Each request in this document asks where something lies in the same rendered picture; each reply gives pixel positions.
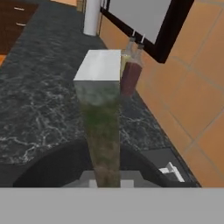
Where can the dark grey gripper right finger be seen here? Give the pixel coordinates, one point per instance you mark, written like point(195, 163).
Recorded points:
point(137, 164)

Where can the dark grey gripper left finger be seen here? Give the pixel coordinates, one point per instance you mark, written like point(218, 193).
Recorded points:
point(52, 169)

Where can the dark grey flat panel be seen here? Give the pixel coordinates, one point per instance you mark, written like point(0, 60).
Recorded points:
point(157, 157)

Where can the white angular fitting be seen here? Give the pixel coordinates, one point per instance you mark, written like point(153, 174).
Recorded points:
point(172, 172)

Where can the tall green box, white top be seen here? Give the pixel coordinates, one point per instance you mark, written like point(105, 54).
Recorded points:
point(100, 116)

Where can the dark red liquid bottle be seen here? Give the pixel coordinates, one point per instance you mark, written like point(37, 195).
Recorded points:
point(130, 77)

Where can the black framed window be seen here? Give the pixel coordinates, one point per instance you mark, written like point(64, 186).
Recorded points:
point(145, 20)

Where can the dark brown drawer unit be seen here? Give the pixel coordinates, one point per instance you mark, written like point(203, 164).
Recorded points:
point(13, 26)

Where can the white cylinder roll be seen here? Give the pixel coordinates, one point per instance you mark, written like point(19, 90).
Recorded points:
point(92, 16)

